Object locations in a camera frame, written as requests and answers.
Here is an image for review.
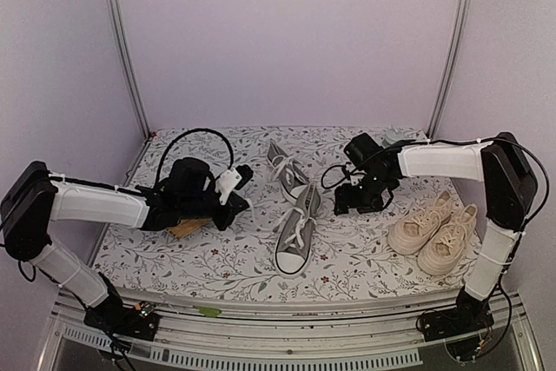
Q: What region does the green tape piece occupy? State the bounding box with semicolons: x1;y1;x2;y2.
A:
195;306;222;318

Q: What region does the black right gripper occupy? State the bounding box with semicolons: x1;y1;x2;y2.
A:
334;171;393;215

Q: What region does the beige sneaker outer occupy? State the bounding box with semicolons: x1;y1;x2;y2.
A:
417;204;478;276

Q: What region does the aluminium frame post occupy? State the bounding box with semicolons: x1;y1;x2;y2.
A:
106;0;150;139
427;0;471;138

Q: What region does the beige sneaker inner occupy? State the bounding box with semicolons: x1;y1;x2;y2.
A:
387;190;453;255

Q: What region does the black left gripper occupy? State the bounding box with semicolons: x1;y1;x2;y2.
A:
180;182;251;232

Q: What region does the black left camera cable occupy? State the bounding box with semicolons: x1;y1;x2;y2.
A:
160;127;238;181

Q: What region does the grey sneaker with white laces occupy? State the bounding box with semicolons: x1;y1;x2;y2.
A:
273;182;321;279

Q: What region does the floral patterned table mat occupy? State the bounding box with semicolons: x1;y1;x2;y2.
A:
94;127;480;303

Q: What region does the aluminium front rail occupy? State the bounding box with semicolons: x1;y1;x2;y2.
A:
37;289;545;370

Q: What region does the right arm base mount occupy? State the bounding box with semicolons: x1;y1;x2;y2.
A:
415;301;494;341

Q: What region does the black camera cable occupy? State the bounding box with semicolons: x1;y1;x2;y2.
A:
160;127;238;181
320;162;353;190

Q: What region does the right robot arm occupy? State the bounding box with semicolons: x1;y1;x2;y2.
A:
333;132;538;333

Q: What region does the right aluminium frame post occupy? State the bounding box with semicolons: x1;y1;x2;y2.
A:
427;0;471;138

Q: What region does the black right camera cable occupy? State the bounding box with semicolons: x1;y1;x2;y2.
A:
320;162;353;190

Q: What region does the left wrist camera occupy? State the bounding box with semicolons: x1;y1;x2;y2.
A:
215;164;253;206

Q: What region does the left aluminium frame post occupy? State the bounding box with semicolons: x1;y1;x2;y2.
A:
106;0;150;139

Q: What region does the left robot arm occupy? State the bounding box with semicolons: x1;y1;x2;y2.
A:
1;157;253;331

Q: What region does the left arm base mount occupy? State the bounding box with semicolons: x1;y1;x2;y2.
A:
83;298;160;341

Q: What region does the beige sneaker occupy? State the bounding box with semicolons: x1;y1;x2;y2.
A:
387;190;453;255
417;204;478;276

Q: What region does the yellow bamboo fan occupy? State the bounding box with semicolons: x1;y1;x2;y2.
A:
166;219;210;240

